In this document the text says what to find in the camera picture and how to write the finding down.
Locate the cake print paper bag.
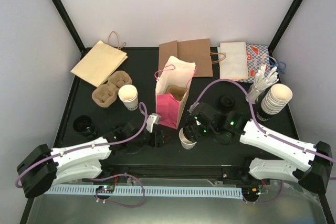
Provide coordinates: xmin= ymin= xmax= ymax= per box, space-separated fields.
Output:
xmin=154 ymin=56 xmax=196 ymax=129

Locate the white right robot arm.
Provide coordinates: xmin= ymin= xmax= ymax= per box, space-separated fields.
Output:
xmin=179 ymin=102 xmax=333 ymax=194

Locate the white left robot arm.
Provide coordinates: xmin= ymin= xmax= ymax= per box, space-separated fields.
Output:
xmin=17 ymin=123 xmax=169 ymax=199

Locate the white paper coffee cup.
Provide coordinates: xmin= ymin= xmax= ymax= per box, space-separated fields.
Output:
xmin=118 ymin=84 xmax=138 ymax=111

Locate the black cup lid stack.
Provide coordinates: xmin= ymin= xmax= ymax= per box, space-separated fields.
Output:
xmin=218 ymin=94 xmax=236 ymax=111

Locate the white paper bag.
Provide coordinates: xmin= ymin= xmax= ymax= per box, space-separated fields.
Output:
xmin=210 ymin=41 xmax=248 ymax=81

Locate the white plastic cutlery bunch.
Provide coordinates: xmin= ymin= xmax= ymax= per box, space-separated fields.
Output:
xmin=246 ymin=65 xmax=279 ymax=104

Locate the stack of paper cups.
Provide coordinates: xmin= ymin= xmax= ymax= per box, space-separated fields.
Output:
xmin=256 ymin=83 xmax=293 ymax=122

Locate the brown pulp cup carrier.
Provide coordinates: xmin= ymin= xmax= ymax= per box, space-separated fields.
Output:
xmin=91 ymin=71 xmax=132 ymax=108

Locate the stack of black lids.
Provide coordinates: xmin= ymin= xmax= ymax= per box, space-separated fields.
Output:
xmin=72 ymin=115 xmax=97 ymax=138

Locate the brown kraft paper bag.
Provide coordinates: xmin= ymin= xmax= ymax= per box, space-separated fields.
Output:
xmin=158 ymin=38 xmax=213 ymax=77

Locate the red blue patterned bag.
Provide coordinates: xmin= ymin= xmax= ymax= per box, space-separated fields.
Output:
xmin=241 ymin=44 xmax=286 ymax=83

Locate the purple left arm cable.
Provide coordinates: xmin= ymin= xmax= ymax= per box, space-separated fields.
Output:
xmin=15 ymin=103 xmax=150 ymax=207

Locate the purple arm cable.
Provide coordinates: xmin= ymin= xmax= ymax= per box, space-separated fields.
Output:
xmin=189 ymin=79 xmax=336 ymax=204
xmin=15 ymin=103 xmax=150 ymax=207

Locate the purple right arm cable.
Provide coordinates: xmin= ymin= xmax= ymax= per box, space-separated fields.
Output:
xmin=189 ymin=79 xmax=336 ymax=204

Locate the tan paper bag with handles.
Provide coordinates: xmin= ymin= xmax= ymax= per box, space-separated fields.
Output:
xmin=71 ymin=40 xmax=128 ymax=87

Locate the white perforated front rail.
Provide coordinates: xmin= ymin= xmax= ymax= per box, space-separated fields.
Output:
xmin=45 ymin=184 xmax=243 ymax=199

